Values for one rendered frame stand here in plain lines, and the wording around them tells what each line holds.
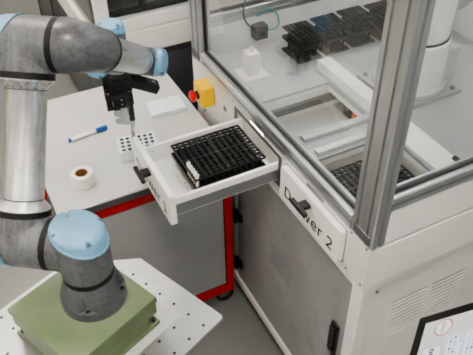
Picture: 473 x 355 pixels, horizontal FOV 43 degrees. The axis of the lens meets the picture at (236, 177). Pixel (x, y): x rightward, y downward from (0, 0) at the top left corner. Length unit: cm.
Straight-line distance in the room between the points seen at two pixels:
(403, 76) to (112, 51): 59
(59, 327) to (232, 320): 113
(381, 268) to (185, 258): 87
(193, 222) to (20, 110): 92
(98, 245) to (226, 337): 120
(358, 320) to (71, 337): 73
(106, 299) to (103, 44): 55
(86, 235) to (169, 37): 132
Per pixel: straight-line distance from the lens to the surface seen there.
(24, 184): 135
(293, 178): 162
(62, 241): 129
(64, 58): 128
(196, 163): 172
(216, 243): 220
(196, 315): 153
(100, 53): 130
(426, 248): 160
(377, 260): 149
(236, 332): 243
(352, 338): 173
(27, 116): 133
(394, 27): 114
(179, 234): 208
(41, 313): 148
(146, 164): 171
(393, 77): 117
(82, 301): 140
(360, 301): 160
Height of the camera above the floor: 199
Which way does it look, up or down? 41 degrees down
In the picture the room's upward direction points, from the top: 1 degrees counter-clockwise
